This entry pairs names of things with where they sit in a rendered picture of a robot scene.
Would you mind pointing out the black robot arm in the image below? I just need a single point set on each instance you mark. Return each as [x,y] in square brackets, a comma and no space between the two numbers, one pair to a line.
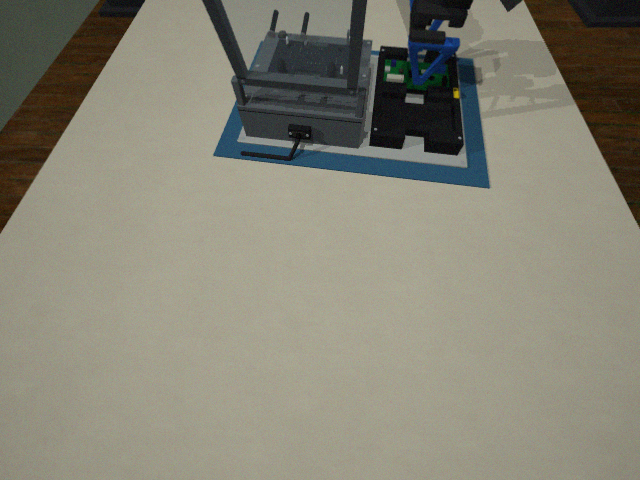
[466,4]

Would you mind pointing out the green circuit board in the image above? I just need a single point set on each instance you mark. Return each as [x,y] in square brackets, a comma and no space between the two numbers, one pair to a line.
[400,71]

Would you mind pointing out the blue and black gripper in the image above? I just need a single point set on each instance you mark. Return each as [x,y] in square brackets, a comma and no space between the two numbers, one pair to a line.
[422,14]

